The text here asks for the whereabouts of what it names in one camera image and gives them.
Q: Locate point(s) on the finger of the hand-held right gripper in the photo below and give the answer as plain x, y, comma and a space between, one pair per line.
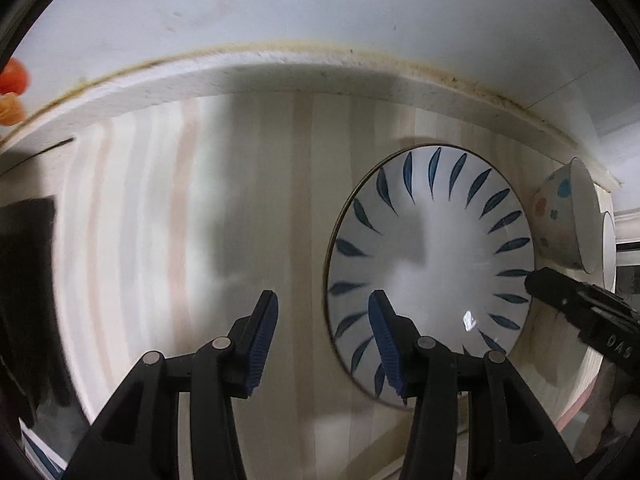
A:
565, 295

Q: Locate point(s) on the blue leaf pattern plate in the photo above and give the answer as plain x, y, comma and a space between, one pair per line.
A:
450, 240

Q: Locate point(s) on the cream polka dot bowl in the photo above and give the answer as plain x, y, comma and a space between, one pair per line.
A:
555, 210

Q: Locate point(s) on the white bowl with striped outside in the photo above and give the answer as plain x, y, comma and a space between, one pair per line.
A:
607, 245

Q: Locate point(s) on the black induction cooktop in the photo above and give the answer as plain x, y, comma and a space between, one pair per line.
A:
30, 285

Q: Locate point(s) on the striped cat print tablecloth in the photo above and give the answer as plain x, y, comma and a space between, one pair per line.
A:
200, 210

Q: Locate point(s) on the colourful wall stickers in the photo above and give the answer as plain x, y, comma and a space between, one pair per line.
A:
14, 76

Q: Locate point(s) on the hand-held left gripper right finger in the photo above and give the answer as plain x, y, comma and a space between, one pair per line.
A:
385, 341

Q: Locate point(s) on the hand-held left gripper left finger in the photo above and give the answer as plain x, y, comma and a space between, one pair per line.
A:
262, 341

